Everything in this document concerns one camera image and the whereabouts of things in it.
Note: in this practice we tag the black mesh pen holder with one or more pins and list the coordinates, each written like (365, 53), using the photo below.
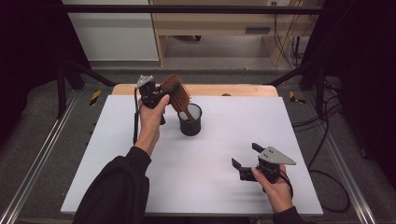
(190, 128)

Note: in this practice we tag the person's left hand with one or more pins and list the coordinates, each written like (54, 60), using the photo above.
(151, 124)

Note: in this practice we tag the person's right hand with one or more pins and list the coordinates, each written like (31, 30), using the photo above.
(278, 194)

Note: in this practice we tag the black frame leg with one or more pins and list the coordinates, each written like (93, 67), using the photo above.
(60, 90)
(320, 90)

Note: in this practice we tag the aluminium rail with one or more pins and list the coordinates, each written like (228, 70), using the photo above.
(351, 186)
(34, 161)

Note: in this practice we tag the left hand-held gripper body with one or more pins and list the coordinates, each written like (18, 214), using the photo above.
(148, 90)

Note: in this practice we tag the black frame crossbar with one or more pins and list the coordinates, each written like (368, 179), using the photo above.
(186, 9)

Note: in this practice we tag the black curtain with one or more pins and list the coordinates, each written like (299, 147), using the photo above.
(28, 56)
(364, 77)

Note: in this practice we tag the light wooden desk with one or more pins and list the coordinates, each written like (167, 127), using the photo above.
(218, 21)

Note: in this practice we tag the yellow black tape marker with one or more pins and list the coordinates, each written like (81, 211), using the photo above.
(95, 97)
(293, 97)

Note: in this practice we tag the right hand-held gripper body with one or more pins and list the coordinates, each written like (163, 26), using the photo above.
(274, 157)

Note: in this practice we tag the white cabinet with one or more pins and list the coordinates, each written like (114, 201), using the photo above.
(115, 37)

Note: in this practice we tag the wooden hairbrush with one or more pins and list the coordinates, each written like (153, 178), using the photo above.
(180, 99)

